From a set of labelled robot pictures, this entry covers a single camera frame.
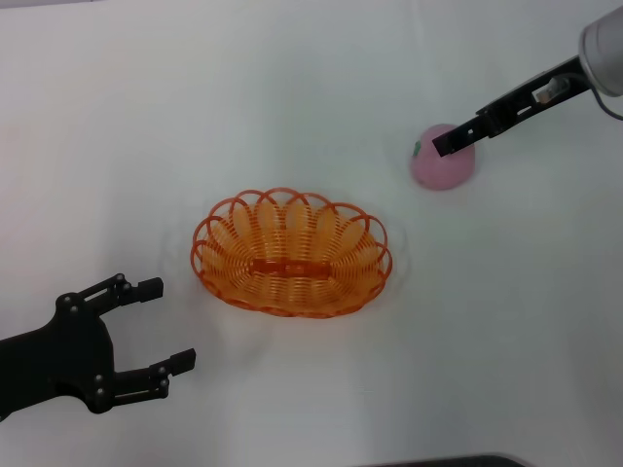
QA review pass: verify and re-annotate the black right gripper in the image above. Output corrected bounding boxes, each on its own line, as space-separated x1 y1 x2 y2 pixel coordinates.
431 55 593 158

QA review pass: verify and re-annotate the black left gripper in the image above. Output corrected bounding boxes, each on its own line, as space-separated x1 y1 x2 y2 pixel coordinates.
0 272 198 423

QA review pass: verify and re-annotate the pink toy peach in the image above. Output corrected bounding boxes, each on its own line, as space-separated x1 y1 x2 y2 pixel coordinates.
409 123 476 191

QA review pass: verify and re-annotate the orange woven plastic basket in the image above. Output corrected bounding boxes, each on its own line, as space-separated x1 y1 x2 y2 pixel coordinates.
189 186 393 319

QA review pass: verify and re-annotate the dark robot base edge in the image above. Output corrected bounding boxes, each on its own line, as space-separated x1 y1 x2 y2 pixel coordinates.
369 453 530 467

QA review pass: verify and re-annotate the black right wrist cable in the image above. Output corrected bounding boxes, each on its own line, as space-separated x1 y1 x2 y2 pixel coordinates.
590 86 623 121

